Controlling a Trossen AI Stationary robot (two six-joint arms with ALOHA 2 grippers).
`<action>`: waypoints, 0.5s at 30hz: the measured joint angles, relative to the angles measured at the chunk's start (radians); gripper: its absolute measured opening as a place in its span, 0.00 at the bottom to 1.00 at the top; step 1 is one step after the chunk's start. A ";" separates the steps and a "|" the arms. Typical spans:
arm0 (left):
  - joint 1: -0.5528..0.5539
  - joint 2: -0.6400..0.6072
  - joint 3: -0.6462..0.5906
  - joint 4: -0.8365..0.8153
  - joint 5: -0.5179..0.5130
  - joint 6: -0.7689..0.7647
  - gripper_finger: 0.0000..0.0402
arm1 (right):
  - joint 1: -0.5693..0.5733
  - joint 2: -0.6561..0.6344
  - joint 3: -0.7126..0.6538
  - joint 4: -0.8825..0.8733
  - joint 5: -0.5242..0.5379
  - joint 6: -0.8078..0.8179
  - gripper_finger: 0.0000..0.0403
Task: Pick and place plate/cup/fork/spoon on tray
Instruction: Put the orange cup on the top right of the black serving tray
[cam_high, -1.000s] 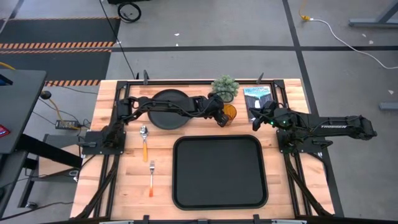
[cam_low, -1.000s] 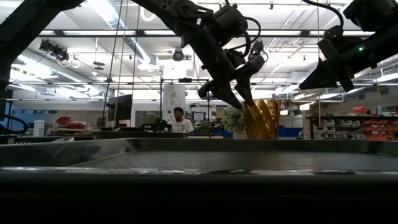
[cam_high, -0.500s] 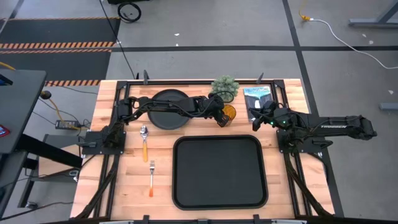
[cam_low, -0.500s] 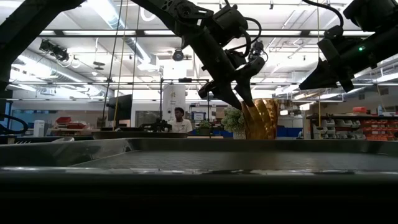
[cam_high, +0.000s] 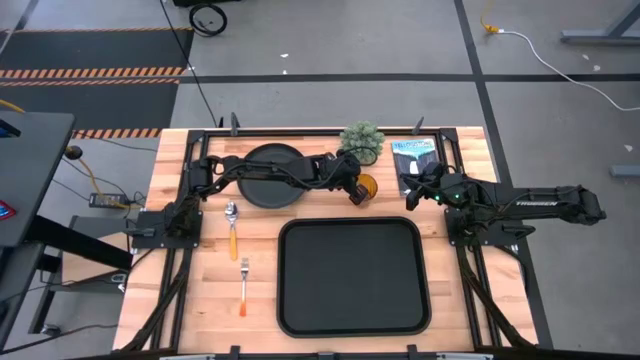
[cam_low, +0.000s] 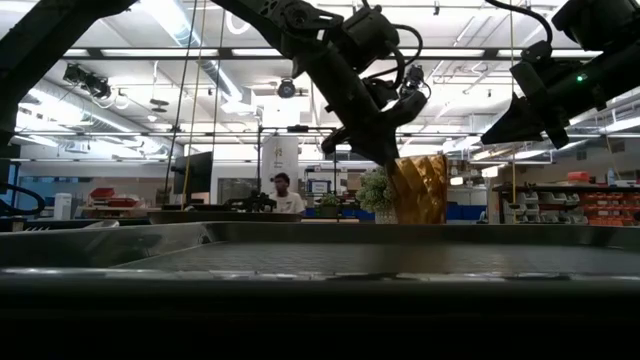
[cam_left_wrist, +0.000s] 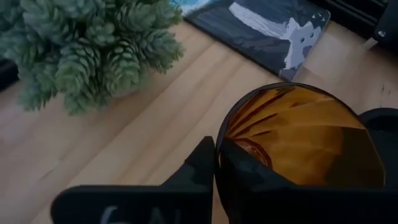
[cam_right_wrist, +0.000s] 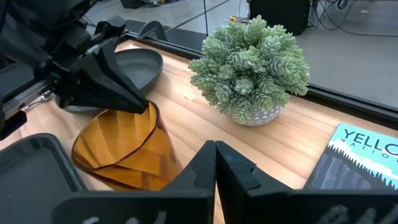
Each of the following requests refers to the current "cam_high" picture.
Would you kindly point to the black rectangular tray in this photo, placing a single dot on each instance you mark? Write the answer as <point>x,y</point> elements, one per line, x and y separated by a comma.
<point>350,280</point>

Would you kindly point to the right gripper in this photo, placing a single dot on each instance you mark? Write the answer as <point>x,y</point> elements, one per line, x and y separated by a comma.
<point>435,182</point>

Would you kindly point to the green potted plant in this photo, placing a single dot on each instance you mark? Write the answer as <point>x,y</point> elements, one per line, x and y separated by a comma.
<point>361,135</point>

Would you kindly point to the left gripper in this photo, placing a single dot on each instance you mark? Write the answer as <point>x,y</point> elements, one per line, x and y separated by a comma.
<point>347,172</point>

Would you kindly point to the black table clamp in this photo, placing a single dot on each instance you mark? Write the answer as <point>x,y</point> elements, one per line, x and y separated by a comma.
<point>418,125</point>
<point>412,352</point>
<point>234,352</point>
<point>234,124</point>

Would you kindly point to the grey desk foot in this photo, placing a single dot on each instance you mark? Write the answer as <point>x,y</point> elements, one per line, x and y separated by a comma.
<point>625,171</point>

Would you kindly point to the black computer monitor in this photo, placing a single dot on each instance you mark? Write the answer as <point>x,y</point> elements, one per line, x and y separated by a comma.
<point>7,131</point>

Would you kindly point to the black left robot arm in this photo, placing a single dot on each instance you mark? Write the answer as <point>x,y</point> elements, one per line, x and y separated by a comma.
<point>280,170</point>

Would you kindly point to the blue picture book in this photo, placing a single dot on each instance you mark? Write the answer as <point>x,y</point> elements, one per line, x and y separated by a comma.
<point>400,156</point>

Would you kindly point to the red blue sticker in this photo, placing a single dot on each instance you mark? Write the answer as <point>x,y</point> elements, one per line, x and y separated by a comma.
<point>5,210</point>

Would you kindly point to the black side desk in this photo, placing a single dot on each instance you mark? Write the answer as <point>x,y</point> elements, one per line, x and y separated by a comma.
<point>35,175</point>

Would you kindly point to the grey desk leg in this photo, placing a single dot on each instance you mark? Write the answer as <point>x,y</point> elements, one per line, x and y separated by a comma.
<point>600,36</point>

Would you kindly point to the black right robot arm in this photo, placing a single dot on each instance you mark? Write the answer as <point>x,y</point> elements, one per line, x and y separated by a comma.
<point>540,202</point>

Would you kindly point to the black round plug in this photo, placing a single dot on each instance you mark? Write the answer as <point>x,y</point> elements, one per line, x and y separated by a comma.
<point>73,152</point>

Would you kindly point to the black power adapter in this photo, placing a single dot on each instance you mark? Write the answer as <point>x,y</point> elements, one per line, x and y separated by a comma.
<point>106,200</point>

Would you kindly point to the black round plate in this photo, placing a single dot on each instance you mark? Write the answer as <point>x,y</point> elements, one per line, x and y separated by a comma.
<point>272,197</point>

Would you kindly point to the amber faceted cup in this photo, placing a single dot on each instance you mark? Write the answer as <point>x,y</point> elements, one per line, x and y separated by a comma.
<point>372,186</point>

